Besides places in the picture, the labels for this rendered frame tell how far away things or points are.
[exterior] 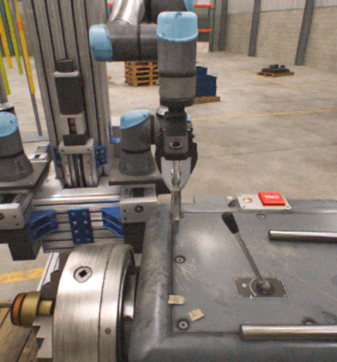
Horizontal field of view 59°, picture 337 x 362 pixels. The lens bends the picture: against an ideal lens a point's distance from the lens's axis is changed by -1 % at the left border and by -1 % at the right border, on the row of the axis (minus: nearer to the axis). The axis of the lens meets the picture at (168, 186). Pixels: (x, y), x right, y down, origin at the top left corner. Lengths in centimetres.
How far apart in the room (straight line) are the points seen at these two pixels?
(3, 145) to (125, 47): 70
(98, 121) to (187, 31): 82
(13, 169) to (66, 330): 76
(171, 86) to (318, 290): 47
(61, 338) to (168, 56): 56
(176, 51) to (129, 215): 69
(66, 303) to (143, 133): 69
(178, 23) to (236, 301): 50
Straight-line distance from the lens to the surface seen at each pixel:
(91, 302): 64
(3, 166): 128
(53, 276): 79
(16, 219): 121
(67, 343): 66
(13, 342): 106
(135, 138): 114
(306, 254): 71
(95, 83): 130
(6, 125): 123
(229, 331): 54
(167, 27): 60
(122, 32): 71
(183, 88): 61
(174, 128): 60
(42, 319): 79
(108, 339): 64
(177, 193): 65
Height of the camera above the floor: 168
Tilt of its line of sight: 28 degrees down
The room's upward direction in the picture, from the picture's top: straight up
